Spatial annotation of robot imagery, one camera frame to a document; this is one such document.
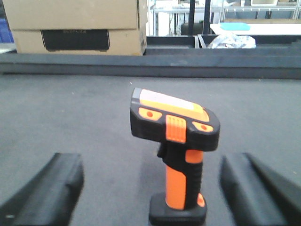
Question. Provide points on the crumpled clear plastic bag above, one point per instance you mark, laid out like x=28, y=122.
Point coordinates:
x=232, y=41

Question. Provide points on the orange black barcode scanner gun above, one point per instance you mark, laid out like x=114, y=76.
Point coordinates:
x=184, y=131

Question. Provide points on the light blue tray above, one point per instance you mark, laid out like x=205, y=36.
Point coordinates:
x=234, y=26

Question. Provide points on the dark conveyor side rail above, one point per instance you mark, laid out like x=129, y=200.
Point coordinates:
x=275, y=57

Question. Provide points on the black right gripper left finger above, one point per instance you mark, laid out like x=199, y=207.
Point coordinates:
x=50, y=197

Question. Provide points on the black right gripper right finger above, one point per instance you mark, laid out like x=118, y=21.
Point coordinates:
x=257, y=195

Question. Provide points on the large cardboard box with label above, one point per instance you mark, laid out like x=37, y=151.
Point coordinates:
x=85, y=27

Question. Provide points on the blue plastic crate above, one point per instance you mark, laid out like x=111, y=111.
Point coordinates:
x=5, y=34

